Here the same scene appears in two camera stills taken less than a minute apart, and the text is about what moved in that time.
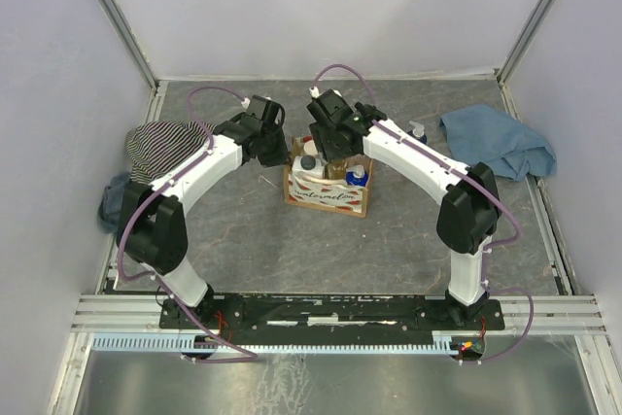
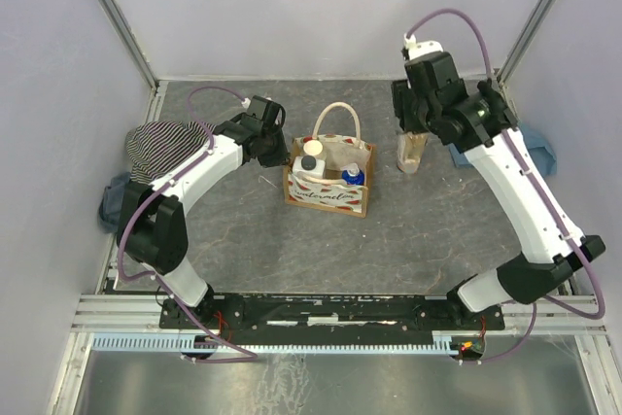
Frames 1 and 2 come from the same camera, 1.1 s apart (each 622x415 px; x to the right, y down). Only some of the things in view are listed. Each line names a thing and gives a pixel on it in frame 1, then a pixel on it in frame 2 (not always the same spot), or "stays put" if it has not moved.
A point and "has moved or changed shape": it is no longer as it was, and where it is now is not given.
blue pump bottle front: (357, 175) stays put
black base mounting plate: (330, 318) stays put
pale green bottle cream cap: (309, 148) stays put
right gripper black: (328, 144) → (405, 111)
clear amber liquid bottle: (335, 169) has moved or changed shape
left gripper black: (274, 152) stays put
